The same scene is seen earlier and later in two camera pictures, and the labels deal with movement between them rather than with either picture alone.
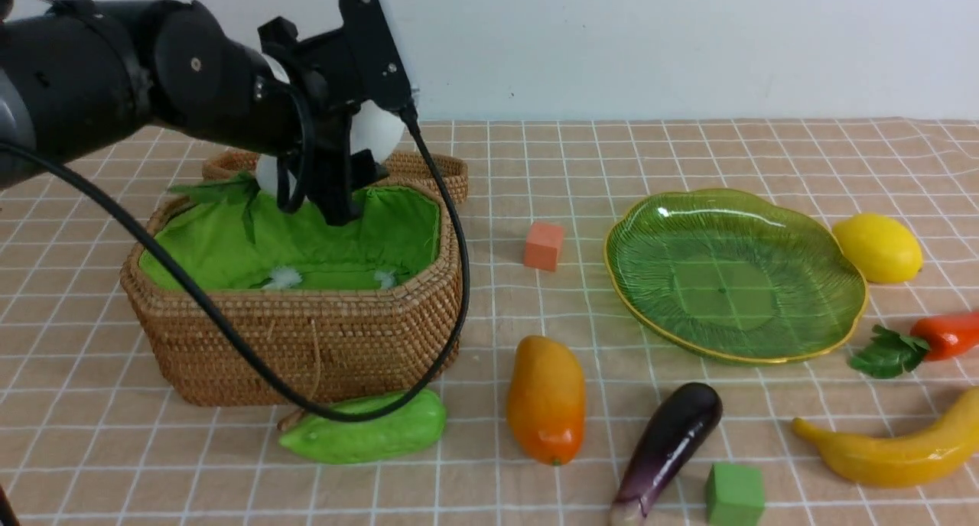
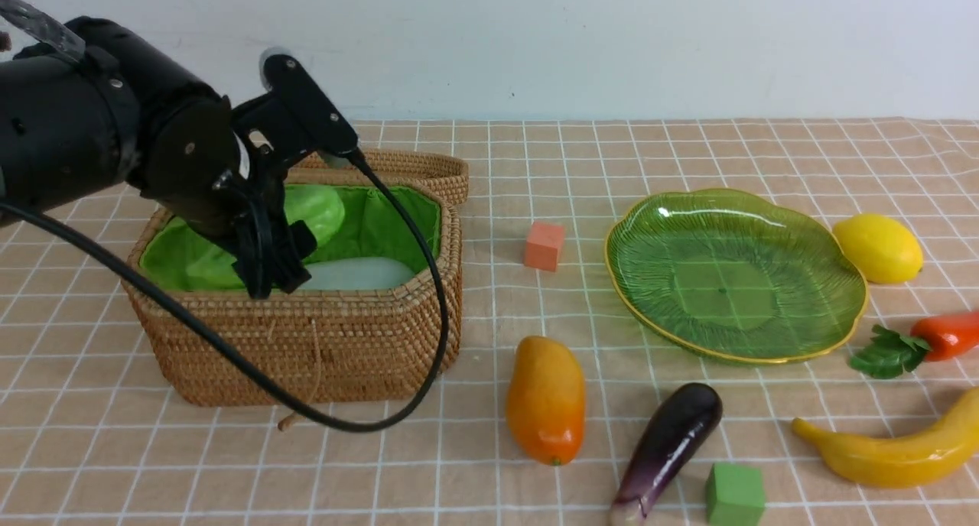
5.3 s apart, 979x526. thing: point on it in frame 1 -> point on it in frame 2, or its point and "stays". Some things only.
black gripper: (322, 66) -> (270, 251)
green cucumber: (417, 425) -> (313, 204)
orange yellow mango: (546, 398) stays
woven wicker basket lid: (404, 168) stays
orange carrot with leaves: (932, 337) stays
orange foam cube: (544, 246) stays
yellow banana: (922, 456) stays
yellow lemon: (886, 251) stays
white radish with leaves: (383, 129) -> (345, 273)
